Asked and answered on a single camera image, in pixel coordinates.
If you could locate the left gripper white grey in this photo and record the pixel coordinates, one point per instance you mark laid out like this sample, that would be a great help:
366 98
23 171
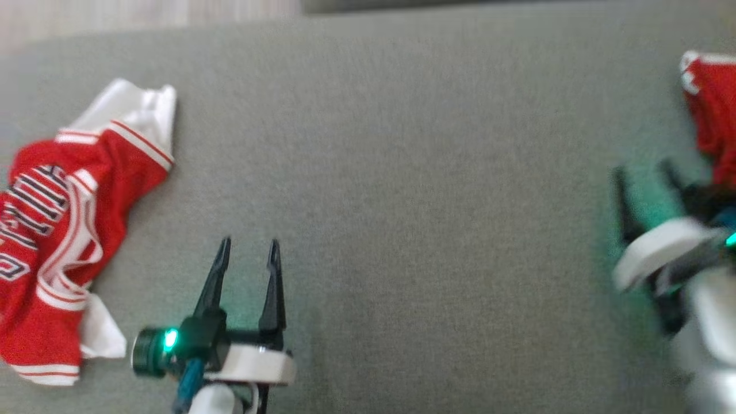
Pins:
247 365

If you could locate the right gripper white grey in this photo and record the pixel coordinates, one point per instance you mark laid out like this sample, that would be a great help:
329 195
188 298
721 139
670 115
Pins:
661 250

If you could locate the red white sports shorts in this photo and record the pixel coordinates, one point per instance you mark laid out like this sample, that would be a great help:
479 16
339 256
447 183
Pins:
716 115

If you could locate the red white sports jersey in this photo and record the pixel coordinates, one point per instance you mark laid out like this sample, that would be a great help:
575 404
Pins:
57 230

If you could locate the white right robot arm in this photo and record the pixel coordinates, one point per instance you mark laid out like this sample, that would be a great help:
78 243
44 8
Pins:
713 345

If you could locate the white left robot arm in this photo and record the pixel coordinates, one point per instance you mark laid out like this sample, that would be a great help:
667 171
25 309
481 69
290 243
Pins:
218 402

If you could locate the grey fabric sofa seat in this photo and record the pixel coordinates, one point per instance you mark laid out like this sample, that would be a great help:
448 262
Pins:
402 201

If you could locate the grey fabric sofa cushion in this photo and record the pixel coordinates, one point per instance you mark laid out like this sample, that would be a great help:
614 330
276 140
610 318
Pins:
402 4

